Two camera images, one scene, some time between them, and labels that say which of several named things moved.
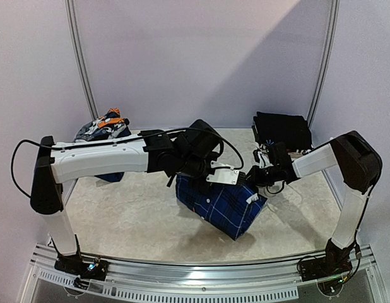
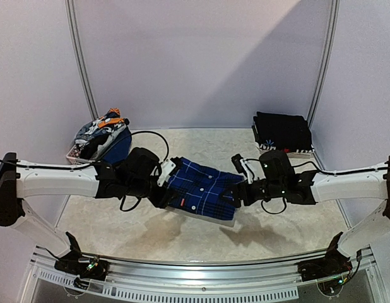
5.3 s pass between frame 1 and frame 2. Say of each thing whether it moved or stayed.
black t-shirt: stayed
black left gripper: moved
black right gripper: moved
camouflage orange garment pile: stayed
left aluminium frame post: stayed
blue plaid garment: moved
